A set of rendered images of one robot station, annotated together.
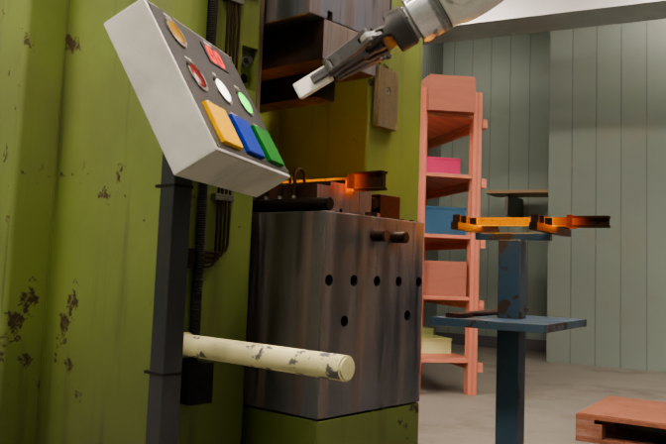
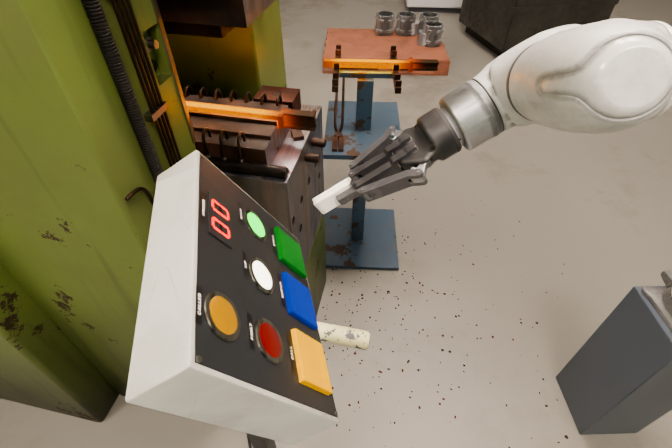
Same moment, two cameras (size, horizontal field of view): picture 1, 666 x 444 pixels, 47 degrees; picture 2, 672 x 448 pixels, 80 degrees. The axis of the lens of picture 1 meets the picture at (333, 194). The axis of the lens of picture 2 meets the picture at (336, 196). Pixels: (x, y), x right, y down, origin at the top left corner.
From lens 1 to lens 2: 126 cm
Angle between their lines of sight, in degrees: 55
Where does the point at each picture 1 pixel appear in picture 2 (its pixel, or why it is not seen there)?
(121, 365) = not seen: hidden behind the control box
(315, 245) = (279, 203)
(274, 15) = not seen: outside the picture
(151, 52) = (231, 400)
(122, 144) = (50, 202)
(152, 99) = (248, 424)
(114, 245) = (97, 274)
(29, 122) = not seen: outside the picture
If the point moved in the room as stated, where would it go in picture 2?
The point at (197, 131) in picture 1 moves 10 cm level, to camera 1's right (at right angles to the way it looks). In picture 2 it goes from (315, 422) to (379, 383)
